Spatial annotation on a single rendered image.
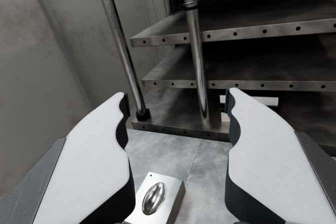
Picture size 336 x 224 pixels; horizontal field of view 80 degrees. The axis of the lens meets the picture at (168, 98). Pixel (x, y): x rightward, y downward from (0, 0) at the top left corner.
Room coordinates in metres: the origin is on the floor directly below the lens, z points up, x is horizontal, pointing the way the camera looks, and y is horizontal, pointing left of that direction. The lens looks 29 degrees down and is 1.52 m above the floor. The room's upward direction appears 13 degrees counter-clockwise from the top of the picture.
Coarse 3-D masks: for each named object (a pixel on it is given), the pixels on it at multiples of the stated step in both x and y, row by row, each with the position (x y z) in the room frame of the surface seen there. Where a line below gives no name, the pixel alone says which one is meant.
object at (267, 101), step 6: (222, 90) 0.93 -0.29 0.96; (246, 90) 0.87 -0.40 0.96; (252, 90) 0.86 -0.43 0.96; (258, 90) 0.85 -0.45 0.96; (264, 90) 0.84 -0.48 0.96; (270, 90) 0.83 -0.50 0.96; (276, 90) 0.81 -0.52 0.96; (222, 96) 0.88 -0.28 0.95; (252, 96) 0.81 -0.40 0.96; (258, 96) 0.80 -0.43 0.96; (264, 96) 0.79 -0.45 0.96; (270, 96) 0.78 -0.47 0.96; (276, 96) 0.77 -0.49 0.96; (222, 102) 0.88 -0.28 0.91; (264, 102) 0.79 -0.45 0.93; (270, 102) 0.77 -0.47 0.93; (276, 102) 0.76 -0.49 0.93; (222, 108) 0.89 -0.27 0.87; (270, 108) 0.77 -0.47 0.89; (276, 108) 0.76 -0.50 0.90; (222, 114) 0.89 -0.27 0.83; (222, 120) 0.89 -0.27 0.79; (228, 120) 0.87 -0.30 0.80
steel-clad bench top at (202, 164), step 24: (144, 144) 0.83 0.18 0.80; (168, 144) 0.79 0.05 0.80; (192, 144) 0.75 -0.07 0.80; (216, 144) 0.71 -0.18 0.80; (144, 168) 0.67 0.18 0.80; (168, 168) 0.64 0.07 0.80; (192, 168) 0.61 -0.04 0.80; (216, 168) 0.58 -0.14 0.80; (192, 192) 0.49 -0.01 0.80; (216, 192) 0.47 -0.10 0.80; (192, 216) 0.41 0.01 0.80; (216, 216) 0.39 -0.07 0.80
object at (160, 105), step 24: (168, 96) 1.31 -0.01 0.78; (192, 96) 1.23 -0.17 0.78; (216, 96) 1.16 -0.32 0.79; (288, 96) 0.98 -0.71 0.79; (312, 96) 0.93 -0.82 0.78; (168, 120) 1.01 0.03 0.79; (192, 120) 0.96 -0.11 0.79; (216, 120) 0.91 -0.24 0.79; (288, 120) 0.78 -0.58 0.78; (312, 120) 0.74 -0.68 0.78
